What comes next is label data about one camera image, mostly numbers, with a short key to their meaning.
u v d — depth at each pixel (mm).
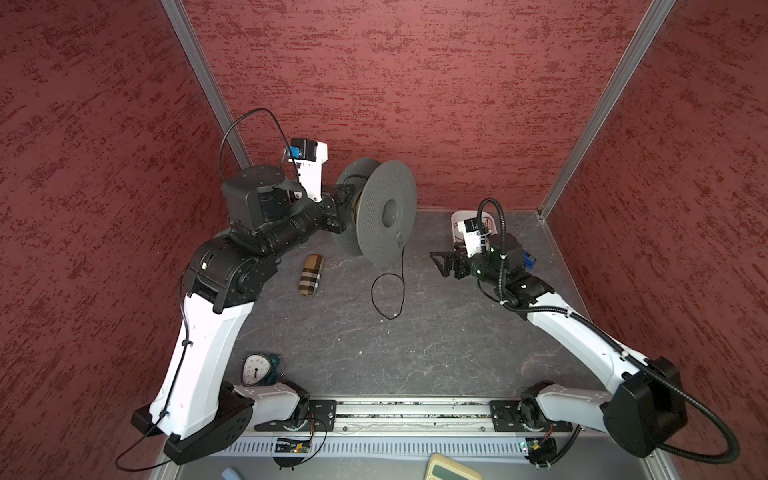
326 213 449
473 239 684
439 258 722
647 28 735
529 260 1031
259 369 775
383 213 524
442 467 658
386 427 728
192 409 344
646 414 406
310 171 426
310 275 974
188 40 746
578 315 500
